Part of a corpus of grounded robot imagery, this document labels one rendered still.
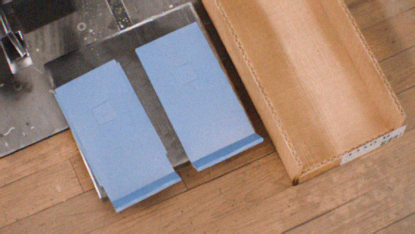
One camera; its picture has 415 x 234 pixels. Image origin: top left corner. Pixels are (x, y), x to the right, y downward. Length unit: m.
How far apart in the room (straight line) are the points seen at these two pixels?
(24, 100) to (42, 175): 0.09
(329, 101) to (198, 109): 0.14
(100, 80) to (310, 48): 0.22
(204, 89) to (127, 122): 0.08
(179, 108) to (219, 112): 0.04
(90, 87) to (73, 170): 0.09
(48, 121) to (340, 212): 0.32
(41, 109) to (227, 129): 0.20
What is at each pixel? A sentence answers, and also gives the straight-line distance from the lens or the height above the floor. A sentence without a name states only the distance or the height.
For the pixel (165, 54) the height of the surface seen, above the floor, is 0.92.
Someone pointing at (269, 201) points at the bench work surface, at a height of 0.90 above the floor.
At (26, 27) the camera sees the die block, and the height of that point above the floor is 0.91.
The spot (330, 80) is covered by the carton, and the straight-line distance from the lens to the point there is 1.03.
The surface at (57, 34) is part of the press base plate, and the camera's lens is 1.07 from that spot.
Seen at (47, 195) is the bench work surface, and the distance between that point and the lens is 1.01.
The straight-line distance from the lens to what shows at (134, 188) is 0.97.
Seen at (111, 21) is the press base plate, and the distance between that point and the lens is 1.06.
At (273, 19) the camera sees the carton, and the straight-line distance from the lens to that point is 1.05.
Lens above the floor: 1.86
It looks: 69 degrees down
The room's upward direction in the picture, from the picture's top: 7 degrees counter-clockwise
